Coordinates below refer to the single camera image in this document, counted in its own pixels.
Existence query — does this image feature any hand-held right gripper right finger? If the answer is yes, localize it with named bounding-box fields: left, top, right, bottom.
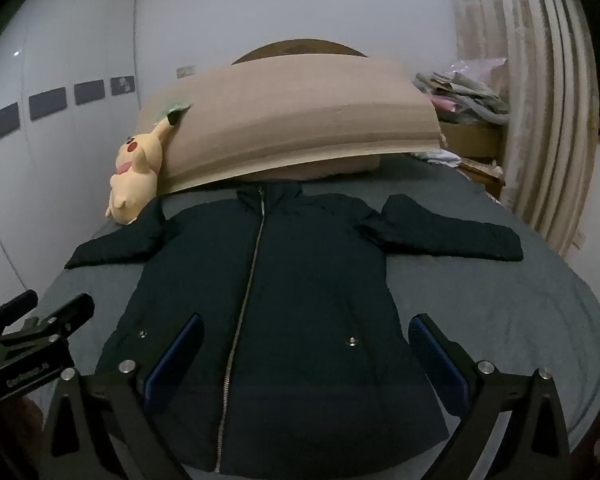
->
left=408, top=313, right=573, bottom=480

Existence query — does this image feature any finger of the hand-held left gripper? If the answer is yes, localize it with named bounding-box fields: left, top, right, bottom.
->
left=0, top=289, right=39, bottom=335
left=27, top=293, right=96, bottom=345

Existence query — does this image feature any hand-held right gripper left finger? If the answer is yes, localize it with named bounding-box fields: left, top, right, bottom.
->
left=39, top=313, right=204, bottom=480

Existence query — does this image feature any dark navy zip jacket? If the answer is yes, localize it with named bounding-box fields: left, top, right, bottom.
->
left=64, top=182, right=524, bottom=476

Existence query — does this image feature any pile of clothes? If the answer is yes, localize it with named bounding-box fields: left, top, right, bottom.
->
left=412, top=57, right=511, bottom=126

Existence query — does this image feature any white wardrobe with dark panels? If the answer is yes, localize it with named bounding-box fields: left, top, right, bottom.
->
left=0, top=0, right=141, bottom=341

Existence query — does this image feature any yellow plush toy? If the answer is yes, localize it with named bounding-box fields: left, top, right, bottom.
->
left=105, top=109, right=183, bottom=226

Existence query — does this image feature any white cloth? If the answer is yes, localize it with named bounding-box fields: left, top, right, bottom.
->
left=420, top=149, right=463, bottom=168

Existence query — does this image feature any tan pillow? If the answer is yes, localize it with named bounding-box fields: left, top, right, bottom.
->
left=240, top=152, right=383, bottom=186

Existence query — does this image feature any brown cardboard box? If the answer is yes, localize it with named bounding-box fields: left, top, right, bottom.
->
left=437, top=120, right=506, bottom=171

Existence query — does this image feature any green paper piece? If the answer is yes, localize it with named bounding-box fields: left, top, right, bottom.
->
left=157, top=101, right=193, bottom=118

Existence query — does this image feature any beige curtain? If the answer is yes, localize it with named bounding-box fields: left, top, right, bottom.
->
left=452, top=0, right=600, bottom=256

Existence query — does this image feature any large tan cardboard sheet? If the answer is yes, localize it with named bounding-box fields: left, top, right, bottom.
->
left=132, top=54, right=446, bottom=196

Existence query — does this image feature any brown wooden headboard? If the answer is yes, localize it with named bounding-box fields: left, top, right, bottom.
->
left=230, top=38, right=368, bottom=66

